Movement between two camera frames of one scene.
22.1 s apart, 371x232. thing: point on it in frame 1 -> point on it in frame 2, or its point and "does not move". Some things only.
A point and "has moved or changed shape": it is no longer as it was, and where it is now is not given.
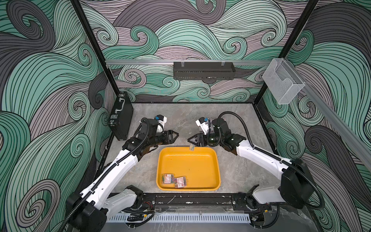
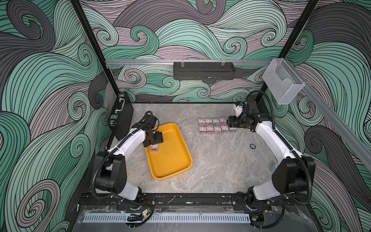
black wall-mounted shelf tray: [204, 70] does not move
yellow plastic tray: [202, 167] has moved or changed shape
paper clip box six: [168, 179] has moved or changed shape
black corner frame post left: [95, 46] does not move
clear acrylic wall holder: [283, 82] does not move
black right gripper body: [213, 139] -> [239, 122]
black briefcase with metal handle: [120, 118] does not move
